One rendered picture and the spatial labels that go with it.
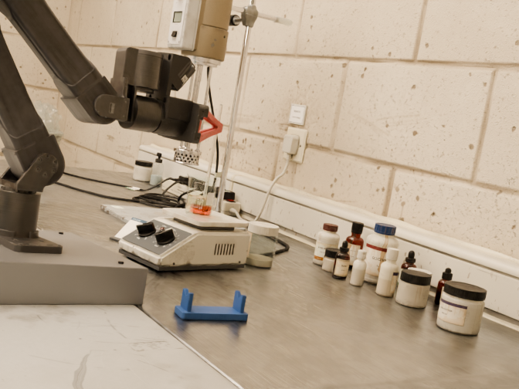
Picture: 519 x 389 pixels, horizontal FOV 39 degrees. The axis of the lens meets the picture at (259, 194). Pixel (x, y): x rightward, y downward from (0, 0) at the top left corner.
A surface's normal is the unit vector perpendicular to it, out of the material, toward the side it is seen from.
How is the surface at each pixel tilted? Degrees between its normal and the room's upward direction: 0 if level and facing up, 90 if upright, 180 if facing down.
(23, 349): 0
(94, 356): 0
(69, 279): 90
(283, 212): 90
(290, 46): 91
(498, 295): 90
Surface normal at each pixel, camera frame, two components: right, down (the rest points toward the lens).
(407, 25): -0.83, -0.08
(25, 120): 0.56, -0.07
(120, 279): 0.53, 0.18
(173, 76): 0.69, 0.20
